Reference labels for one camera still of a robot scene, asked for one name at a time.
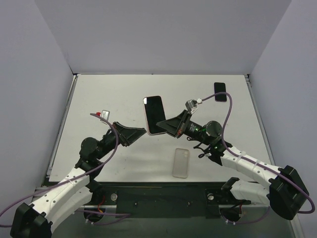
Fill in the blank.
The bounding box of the black phone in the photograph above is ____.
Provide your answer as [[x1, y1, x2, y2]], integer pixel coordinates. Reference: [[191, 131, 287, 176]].
[[144, 96, 166, 134]]

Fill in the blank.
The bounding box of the beige phone case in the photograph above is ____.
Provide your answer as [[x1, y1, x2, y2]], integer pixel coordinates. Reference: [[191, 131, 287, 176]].
[[172, 148, 190, 179]]

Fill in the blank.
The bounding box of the black smartphone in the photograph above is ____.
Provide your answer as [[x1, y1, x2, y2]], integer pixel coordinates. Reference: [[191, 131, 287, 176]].
[[214, 82, 227, 102]]

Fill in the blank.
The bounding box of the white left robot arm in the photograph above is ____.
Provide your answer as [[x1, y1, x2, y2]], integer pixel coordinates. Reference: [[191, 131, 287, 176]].
[[10, 122, 146, 238]]

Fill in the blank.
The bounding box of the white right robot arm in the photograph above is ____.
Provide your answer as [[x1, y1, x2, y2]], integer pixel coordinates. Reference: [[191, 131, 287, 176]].
[[157, 110, 309, 220]]

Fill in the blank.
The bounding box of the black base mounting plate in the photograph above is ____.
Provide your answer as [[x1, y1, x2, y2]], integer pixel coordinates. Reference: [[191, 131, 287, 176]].
[[86, 182, 250, 219]]

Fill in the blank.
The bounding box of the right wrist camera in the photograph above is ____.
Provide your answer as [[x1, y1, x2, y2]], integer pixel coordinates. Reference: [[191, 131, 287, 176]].
[[185, 98, 203, 115]]

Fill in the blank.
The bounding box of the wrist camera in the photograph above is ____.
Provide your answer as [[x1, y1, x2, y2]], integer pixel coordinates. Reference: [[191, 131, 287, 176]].
[[185, 98, 203, 115], [96, 110, 110, 123]]

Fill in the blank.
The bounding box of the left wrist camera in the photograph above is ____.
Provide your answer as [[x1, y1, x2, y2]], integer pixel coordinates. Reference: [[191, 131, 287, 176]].
[[96, 110, 110, 123]]

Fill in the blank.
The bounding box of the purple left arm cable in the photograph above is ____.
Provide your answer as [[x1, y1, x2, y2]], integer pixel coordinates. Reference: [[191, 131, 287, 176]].
[[0, 113, 132, 228]]

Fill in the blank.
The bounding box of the aluminium table edge rail left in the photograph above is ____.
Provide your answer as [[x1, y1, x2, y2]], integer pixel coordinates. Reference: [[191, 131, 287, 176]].
[[35, 74, 78, 191]]

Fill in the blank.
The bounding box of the aluminium table edge rail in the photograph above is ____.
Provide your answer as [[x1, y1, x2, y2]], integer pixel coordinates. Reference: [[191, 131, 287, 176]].
[[35, 74, 78, 191], [244, 74, 275, 165]]

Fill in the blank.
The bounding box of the aluminium table edge rail right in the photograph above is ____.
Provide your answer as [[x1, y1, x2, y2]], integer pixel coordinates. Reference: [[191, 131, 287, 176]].
[[244, 74, 275, 165]]

